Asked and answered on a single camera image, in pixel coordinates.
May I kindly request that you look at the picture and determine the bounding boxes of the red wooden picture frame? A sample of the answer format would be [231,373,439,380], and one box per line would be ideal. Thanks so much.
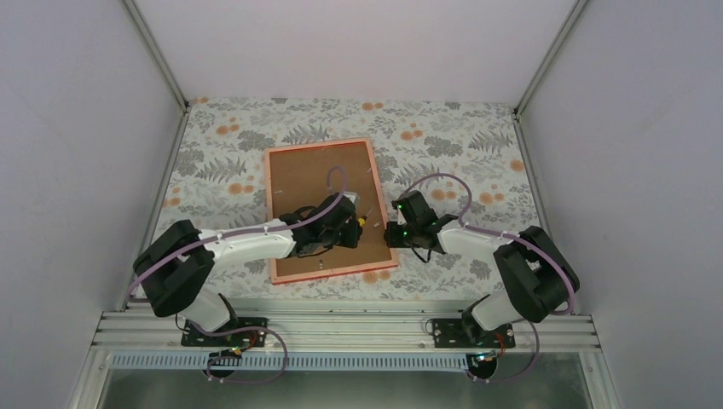
[264,138,399,285]

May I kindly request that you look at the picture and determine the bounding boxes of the yellow handled screwdriver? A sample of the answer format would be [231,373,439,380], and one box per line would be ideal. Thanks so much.
[356,209,373,228]

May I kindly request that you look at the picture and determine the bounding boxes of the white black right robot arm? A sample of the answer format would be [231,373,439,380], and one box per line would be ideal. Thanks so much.
[385,190,580,347]

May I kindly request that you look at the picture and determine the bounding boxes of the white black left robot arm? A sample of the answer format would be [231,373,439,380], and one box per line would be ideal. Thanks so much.
[130,193,362,345]

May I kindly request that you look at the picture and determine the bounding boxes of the floral patterned table mat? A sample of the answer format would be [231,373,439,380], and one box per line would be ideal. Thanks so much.
[155,97,540,301]

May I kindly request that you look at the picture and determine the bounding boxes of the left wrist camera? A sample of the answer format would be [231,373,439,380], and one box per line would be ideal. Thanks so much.
[340,192,360,215]

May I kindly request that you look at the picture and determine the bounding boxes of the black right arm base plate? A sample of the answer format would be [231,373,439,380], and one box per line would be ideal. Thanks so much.
[425,318,516,349]

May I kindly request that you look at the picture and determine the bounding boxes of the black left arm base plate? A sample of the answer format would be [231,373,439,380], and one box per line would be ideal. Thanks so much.
[181,317,269,349]

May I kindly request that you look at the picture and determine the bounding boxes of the left aluminium corner post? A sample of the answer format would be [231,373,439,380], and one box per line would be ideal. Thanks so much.
[120,0,188,112]

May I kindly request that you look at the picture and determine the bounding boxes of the aluminium corner post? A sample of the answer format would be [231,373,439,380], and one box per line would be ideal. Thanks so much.
[120,0,188,112]
[513,0,590,121]

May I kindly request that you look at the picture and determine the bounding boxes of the aluminium extrusion rail base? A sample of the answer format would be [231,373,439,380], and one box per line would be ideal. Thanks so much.
[91,298,601,353]

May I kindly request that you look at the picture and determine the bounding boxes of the grey slotted cable duct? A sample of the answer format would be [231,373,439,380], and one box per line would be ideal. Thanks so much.
[107,351,468,372]

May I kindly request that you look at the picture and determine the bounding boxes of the right aluminium corner post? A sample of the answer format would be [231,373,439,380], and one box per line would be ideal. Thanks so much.
[513,0,590,121]

